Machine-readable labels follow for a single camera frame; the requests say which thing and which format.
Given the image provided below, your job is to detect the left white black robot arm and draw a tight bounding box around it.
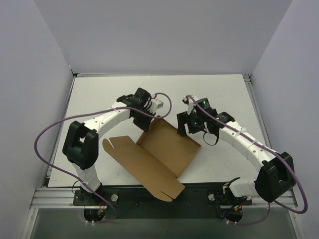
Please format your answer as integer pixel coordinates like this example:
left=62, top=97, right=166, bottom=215
left=62, top=88, right=154, bottom=205

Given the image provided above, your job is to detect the purple cable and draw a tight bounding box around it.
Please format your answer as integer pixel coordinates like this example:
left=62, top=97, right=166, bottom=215
left=33, top=92, right=173, bottom=224
left=186, top=95, right=309, bottom=226

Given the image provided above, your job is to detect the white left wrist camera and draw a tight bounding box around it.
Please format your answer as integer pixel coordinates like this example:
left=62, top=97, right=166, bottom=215
left=147, top=99, right=163, bottom=114

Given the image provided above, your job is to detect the brown cardboard box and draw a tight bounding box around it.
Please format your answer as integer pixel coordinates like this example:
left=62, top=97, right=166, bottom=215
left=102, top=119, right=201, bottom=202

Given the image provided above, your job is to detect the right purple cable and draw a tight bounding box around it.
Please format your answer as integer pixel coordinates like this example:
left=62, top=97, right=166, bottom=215
left=186, top=95, right=309, bottom=226

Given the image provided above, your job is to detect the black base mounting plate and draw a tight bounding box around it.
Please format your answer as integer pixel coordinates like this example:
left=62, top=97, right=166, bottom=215
left=73, top=182, right=252, bottom=223

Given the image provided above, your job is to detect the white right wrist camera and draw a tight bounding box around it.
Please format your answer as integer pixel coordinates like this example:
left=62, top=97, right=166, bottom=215
left=182, top=95, right=198, bottom=115

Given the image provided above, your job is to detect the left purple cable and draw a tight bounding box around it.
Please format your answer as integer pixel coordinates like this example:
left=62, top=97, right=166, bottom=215
left=33, top=92, right=173, bottom=224

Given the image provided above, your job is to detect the aluminium frame rail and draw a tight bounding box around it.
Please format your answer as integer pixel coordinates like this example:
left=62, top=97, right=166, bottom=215
left=30, top=188, right=74, bottom=209

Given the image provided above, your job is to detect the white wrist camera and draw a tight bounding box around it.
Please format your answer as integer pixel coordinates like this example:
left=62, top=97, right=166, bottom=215
left=182, top=95, right=198, bottom=115
left=147, top=99, right=163, bottom=114

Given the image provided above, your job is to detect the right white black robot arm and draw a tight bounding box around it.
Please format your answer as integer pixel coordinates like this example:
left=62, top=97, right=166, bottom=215
left=177, top=96, right=296, bottom=203

